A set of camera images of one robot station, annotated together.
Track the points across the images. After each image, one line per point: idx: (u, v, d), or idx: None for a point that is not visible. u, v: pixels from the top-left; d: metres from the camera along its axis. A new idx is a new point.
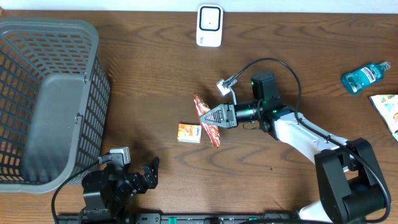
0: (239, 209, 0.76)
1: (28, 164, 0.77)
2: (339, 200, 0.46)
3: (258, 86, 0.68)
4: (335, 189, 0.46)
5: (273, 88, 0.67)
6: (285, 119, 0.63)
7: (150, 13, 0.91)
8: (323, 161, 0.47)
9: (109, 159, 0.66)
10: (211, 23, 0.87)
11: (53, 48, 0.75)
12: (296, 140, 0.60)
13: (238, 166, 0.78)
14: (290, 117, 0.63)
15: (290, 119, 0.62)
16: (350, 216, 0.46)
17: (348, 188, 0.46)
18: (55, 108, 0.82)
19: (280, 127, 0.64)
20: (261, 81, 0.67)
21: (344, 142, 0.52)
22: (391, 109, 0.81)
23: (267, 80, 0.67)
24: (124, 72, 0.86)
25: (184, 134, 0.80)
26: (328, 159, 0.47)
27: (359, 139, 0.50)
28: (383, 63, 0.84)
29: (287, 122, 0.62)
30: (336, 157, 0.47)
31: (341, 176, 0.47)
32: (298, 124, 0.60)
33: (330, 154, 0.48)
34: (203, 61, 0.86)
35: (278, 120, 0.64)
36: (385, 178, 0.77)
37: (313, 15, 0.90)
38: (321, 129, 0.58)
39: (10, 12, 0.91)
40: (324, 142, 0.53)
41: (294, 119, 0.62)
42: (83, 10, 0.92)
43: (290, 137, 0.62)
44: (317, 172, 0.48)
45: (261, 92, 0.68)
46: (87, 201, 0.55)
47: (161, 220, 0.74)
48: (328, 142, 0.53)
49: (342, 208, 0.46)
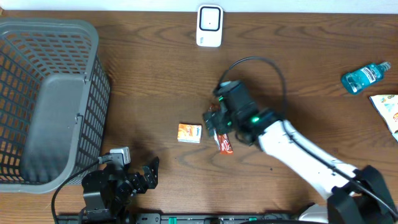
0: (239, 209, 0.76)
1: (28, 164, 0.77)
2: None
3: (229, 99, 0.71)
4: None
5: (241, 95, 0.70)
6: (268, 127, 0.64)
7: (150, 13, 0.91)
8: (337, 207, 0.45)
9: (109, 159, 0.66)
10: (211, 23, 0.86)
11: (53, 48, 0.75)
12: (288, 158, 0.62)
13: (238, 166, 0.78)
14: (278, 132, 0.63)
15: (280, 135, 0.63)
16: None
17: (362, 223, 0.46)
18: (56, 109, 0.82)
19: (271, 144, 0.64)
20: (229, 91, 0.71)
21: (352, 172, 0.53)
22: (391, 109, 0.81)
23: (235, 90, 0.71)
24: (125, 72, 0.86)
25: (183, 134, 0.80)
26: (341, 203, 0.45)
27: (365, 168, 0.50)
28: (383, 63, 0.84)
29: (279, 141, 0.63)
30: (348, 198, 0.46)
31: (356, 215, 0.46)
32: (291, 142, 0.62)
33: (342, 195, 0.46)
34: (203, 61, 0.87)
35: (265, 133, 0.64)
36: (385, 178, 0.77)
37: (313, 15, 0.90)
38: (317, 151, 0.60)
39: (10, 12, 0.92)
40: (331, 174, 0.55)
41: (285, 134, 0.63)
42: (83, 10, 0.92)
43: (282, 154, 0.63)
44: (331, 213, 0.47)
45: (232, 104, 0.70)
46: (87, 201, 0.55)
47: (161, 220, 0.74)
48: (334, 173, 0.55)
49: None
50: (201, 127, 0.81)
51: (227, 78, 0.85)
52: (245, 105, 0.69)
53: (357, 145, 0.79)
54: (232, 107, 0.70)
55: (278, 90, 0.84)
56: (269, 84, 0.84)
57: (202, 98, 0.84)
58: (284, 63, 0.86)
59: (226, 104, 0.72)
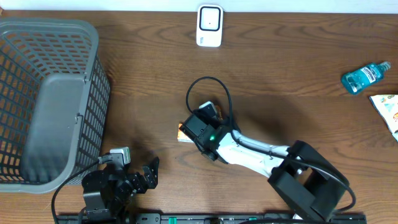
0: (239, 209, 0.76)
1: (28, 164, 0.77)
2: (308, 208, 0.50)
3: (189, 130, 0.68)
4: (298, 201, 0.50)
5: (197, 123, 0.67)
6: (224, 144, 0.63)
7: (150, 13, 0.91)
8: (277, 184, 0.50)
9: (109, 159, 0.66)
10: (211, 23, 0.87)
11: (53, 48, 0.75)
12: (245, 162, 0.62)
13: (238, 166, 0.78)
14: (228, 141, 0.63)
15: (229, 144, 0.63)
16: (323, 217, 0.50)
17: (308, 193, 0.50)
18: (56, 109, 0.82)
19: (225, 154, 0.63)
20: (185, 123, 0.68)
21: (285, 151, 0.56)
22: (390, 109, 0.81)
23: (190, 119, 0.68)
24: (125, 72, 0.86)
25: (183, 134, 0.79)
26: (278, 180, 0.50)
27: (296, 143, 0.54)
28: (383, 63, 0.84)
29: (229, 149, 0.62)
30: (285, 173, 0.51)
31: (299, 188, 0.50)
32: (239, 145, 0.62)
33: (278, 173, 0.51)
34: (203, 61, 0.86)
35: (219, 147, 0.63)
36: (385, 178, 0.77)
37: (313, 15, 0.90)
38: (259, 143, 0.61)
39: (10, 12, 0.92)
40: (269, 158, 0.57)
41: (232, 140, 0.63)
42: (83, 10, 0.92)
43: (237, 160, 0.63)
44: (278, 191, 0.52)
45: (191, 133, 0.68)
46: (87, 201, 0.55)
47: (161, 220, 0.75)
48: (272, 158, 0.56)
49: (313, 214, 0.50)
50: None
51: (227, 78, 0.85)
52: (203, 130, 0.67)
53: (357, 145, 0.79)
54: (192, 135, 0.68)
55: (278, 90, 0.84)
56: (269, 84, 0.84)
57: (202, 98, 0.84)
58: (284, 63, 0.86)
59: (186, 134, 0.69)
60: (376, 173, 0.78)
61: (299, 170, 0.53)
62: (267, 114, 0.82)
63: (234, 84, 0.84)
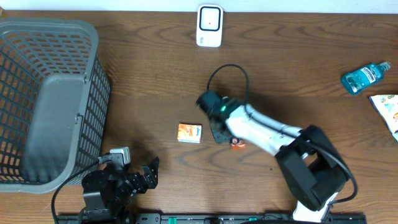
0: (239, 209, 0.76)
1: (28, 164, 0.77)
2: (308, 190, 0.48)
3: (203, 103, 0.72)
4: (301, 182, 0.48)
5: (213, 97, 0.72)
6: (236, 116, 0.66)
7: (150, 13, 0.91)
8: (284, 160, 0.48)
9: (109, 159, 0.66)
10: (211, 23, 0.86)
11: (53, 48, 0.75)
12: (252, 135, 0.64)
13: (238, 166, 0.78)
14: (240, 114, 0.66)
15: (242, 116, 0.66)
16: (321, 201, 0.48)
17: (311, 176, 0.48)
18: (56, 108, 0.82)
19: (234, 125, 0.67)
20: (201, 96, 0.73)
21: (298, 132, 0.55)
22: (391, 109, 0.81)
23: (208, 94, 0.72)
24: (125, 72, 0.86)
25: (183, 136, 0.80)
26: (286, 156, 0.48)
27: (309, 127, 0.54)
28: (383, 63, 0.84)
29: (240, 121, 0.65)
30: (293, 152, 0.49)
31: (304, 168, 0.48)
32: (250, 119, 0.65)
33: (286, 150, 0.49)
34: (203, 61, 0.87)
35: (230, 118, 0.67)
36: (385, 178, 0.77)
37: (313, 16, 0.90)
38: (271, 121, 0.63)
39: (10, 12, 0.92)
40: (279, 137, 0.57)
41: (245, 114, 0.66)
42: (83, 10, 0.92)
43: (245, 132, 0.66)
44: (280, 168, 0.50)
45: (205, 106, 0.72)
46: (87, 201, 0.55)
47: (161, 220, 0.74)
48: (282, 136, 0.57)
49: (312, 198, 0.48)
50: (201, 127, 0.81)
51: (227, 78, 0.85)
52: (216, 103, 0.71)
53: (357, 145, 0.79)
54: (206, 109, 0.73)
55: (278, 90, 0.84)
56: (270, 84, 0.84)
57: None
58: (283, 63, 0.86)
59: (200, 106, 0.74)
60: (376, 173, 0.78)
61: (303, 155, 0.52)
62: (267, 114, 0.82)
63: (234, 84, 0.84)
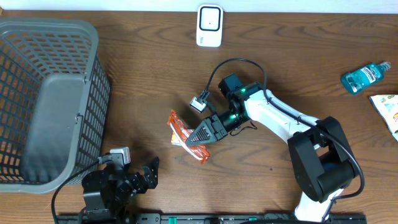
0: (239, 209, 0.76)
1: (28, 164, 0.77)
2: (314, 178, 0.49)
3: (224, 86, 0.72)
4: (308, 168, 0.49)
5: (236, 81, 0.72)
6: (255, 99, 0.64)
7: (150, 13, 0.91)
8: (296, 145, 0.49)
9: (109, 159, 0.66)
10: (211, 23, 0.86)
11: (53, 48, 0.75)
12: (268, 120, 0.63)
13: (238, 166, 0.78)
14: (260, 98, 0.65)
15: (260, 99, 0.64)
16: (324, 191, 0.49)
17: (320, 166, 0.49)
18: (56, 107, 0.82)
19: (250, 107, 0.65)
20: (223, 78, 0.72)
21: (314, 122, 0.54)
22: (391, 109, 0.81)
23: (231, 77, 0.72)
24: (125, 73, 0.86)
25: (177, 139, 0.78)
26: (300, 142, 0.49)
27: (326, 118, 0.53)
28: (383, 63, 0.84)
29: (259, 104, 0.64)
30: (306, 140, 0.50)
31: (313, 157, 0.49)
32: (268, 104, 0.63)
33: (301, 137, 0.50)
34: (203, 61, 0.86)
35: (247, 99, 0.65)
36: (385, 178, 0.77)
37: (313, 15, 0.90)
38: (290, 108, 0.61)
39: (10, 12, 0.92)
40: (295, 123, 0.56)
41: (263, 98, 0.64)
42: (83, 10, 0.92)
43: (262, 117, 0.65)
44: (291, 154, 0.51)
45: (226, 89, 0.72)
46: (87, 201, 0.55)
47: (161, 220, 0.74)
48: (299, 123, 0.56)
49: (316, 186, 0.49)
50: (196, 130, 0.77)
51: None
52: (238, 87, 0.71)
53: (357, 145, 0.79)
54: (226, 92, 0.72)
55: (278, 90, 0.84)
56: (270, 84, 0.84)
57: None
58: (283, 63, 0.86)
59: (221, 90, 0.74)
60: (376, 173, 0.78)
61: (315, 145, 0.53)
62: None
63: None
